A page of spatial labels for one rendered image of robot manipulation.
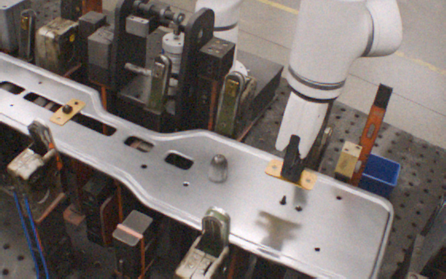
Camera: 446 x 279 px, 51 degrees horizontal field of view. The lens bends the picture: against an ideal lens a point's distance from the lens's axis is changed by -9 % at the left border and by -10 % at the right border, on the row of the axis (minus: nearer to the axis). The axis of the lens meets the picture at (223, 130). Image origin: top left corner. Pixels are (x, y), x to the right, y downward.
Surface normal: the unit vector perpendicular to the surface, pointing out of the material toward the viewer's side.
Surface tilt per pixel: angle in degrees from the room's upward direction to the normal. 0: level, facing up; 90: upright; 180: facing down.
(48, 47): 90
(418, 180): 0
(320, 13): 90
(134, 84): 0
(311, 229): 0
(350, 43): 90
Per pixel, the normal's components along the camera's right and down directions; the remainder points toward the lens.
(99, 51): -0.42, 0.55
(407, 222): 0.11, -0.76
